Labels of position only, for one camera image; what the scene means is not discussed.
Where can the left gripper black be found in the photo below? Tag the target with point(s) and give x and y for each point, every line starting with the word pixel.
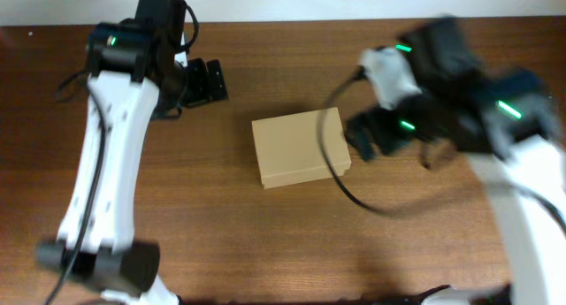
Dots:
pixel 205 81

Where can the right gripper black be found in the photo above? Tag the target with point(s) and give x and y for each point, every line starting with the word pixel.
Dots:
pixel 369 134

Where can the cardboard box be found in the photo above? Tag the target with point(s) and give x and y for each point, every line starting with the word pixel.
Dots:
pixel 287 149

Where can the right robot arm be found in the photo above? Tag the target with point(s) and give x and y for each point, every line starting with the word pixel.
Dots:
pixel 433 88

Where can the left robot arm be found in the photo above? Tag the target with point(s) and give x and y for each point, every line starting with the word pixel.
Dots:
pixel 137 70

